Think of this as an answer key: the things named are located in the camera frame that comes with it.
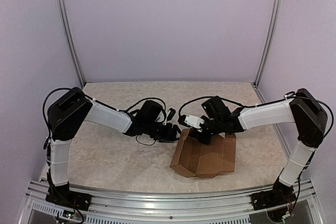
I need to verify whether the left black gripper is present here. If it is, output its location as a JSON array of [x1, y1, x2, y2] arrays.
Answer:
[[144, 121, 186, 143]]

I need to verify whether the brown cardboard paper box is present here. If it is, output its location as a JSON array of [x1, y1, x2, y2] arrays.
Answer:
[[170, 129, 236, 178]]

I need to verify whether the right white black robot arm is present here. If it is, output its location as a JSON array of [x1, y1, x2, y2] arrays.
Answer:
[[183, 89, 328, 205]]

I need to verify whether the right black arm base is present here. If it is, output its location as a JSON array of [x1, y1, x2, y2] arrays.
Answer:
[[251, 187, 296, 210]]

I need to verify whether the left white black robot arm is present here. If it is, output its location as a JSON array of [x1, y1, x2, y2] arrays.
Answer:
[[42, 87, 181, 206]]

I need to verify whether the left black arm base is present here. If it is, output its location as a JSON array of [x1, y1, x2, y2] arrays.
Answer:
[[46, 188, 91, 211]]

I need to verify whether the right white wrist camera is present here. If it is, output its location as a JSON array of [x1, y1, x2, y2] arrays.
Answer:
[[178, 114, 205, 132]]

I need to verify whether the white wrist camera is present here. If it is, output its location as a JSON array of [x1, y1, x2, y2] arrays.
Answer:
[[178, 114, 205, 132], [162, 108, 176, 125]]

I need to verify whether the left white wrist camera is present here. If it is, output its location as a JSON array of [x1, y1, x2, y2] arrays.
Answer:
[[162, 108, 176, 125]]

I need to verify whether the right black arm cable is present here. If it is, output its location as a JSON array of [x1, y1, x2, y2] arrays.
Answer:
[[177, 91, 335, 141]]

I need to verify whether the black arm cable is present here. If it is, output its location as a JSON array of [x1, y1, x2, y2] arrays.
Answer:
[[177, 91, 335, 141], [43, 87, 169, 146]]

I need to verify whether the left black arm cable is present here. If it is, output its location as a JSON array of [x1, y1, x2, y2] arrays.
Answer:
[[43, 87, 169, 146]]

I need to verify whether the front aluminium frame rail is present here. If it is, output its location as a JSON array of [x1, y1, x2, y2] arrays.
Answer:
[[14, 180, 327, 223]]

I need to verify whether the right aluminium frame post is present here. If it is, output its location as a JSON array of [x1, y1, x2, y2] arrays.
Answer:
[[253, 0, 281, 89]]

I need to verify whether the aluminium frame post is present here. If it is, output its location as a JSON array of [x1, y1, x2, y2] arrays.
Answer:
[[57, 0, 86, 88], [253, 0, 281, 89]]

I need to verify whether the left aluminium frame post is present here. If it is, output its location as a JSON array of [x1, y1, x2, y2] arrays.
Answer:
[[57, 0, 86, 88]]

